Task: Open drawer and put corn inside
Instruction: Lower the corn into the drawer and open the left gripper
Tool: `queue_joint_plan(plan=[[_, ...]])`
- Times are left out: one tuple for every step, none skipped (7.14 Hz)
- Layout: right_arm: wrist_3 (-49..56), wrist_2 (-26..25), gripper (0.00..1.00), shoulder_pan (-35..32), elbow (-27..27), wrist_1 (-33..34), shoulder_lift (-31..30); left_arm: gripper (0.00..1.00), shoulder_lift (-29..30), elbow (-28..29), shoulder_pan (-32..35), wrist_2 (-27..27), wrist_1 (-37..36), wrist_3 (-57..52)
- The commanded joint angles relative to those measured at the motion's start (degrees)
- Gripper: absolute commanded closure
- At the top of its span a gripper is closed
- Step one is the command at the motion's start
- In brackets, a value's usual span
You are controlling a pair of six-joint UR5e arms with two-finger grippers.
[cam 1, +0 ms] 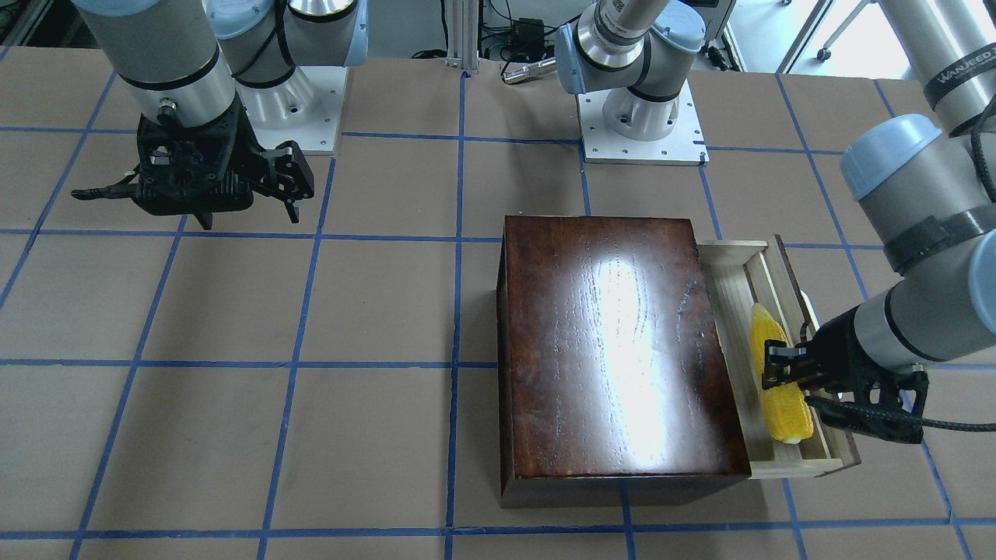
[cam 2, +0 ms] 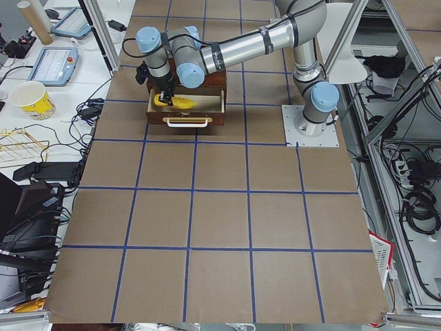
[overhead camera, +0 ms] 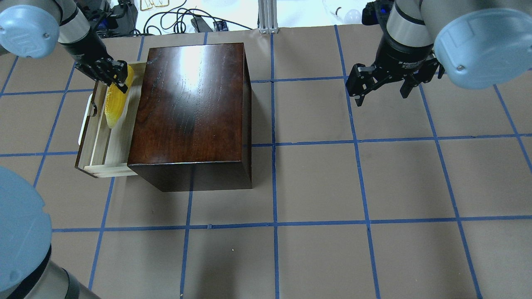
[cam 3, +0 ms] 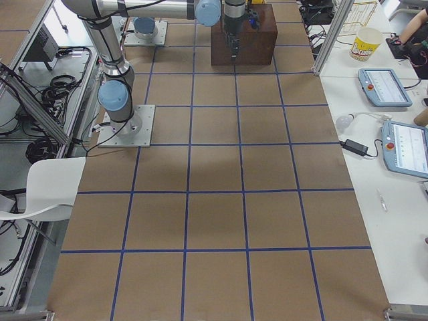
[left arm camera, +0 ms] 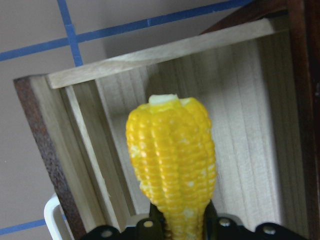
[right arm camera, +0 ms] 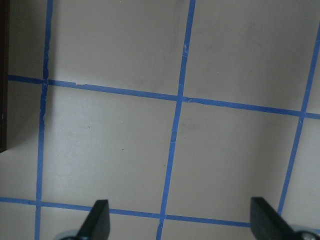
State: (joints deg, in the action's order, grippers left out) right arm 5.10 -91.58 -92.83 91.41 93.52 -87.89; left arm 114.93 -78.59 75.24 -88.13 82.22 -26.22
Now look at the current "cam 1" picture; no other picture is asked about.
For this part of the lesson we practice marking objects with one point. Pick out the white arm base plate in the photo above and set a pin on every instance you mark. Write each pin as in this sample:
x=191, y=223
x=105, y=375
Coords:
x=307, y=109

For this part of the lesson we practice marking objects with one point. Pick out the aluminium frame post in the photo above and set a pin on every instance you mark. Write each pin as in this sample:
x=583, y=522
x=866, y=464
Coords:
x=462, y=34

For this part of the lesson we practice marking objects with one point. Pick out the dark wooden drawer cabinet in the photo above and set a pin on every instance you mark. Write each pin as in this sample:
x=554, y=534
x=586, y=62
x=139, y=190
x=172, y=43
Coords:
x=612, y=380

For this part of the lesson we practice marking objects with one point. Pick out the yellow corn cob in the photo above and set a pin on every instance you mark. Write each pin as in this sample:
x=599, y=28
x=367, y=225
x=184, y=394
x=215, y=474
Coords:
x=787, y=416

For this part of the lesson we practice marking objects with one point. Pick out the grey robot arm near corn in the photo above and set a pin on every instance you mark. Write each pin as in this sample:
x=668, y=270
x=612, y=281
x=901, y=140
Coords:
x=929, y=192

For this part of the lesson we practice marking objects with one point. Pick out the light wood drawer white handle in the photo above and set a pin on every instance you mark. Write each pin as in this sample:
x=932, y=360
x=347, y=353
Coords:
x=740, y=274

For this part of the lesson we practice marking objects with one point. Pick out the black gripper near corn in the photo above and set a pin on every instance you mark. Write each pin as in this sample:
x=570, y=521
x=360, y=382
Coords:
x=834, y=347

